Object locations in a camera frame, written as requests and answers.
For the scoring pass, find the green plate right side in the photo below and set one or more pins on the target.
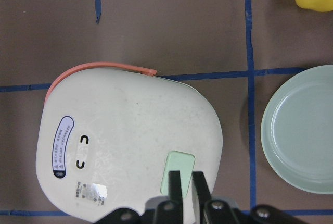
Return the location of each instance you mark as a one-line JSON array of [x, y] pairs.
[[296, 130]]

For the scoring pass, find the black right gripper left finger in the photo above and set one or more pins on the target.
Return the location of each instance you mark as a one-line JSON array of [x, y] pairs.
[[175, 193]]

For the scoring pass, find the cream rice cooker orange handle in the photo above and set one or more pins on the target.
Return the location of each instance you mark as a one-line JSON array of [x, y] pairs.
[[110, 133]]

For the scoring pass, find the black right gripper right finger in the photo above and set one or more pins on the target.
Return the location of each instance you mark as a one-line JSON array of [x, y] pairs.
[[201, 199]]

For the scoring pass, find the brown paper table mat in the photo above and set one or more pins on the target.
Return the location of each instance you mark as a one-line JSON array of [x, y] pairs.
[[237, 53]]

